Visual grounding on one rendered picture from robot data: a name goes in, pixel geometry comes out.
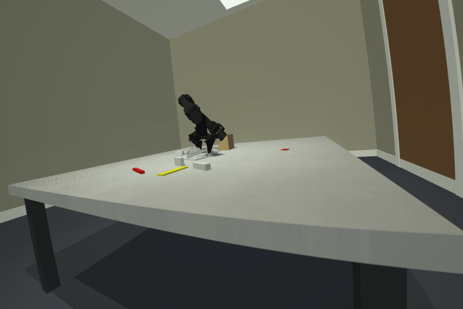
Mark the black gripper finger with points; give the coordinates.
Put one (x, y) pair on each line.
(198, 144)
(209, 145)

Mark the small red block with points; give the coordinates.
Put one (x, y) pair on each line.
(138, 170)

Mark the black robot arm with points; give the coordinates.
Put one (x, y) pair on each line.
(193, 113)

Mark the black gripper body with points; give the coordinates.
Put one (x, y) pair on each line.
(207, 136)

